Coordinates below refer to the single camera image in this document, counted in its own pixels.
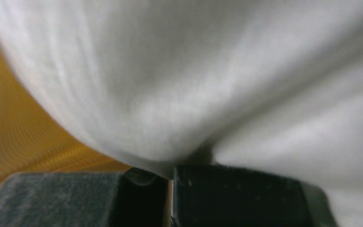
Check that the white pillow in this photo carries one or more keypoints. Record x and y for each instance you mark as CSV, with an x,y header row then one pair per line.
x,y
273,85

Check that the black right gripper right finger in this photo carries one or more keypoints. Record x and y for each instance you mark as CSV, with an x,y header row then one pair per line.
x,y
218,196

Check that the yellow pillowcase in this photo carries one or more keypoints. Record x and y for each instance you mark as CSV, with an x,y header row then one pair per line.
x,y
31,141

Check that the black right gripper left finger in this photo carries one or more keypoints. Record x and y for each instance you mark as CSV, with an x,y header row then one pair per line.
x,y
135,198

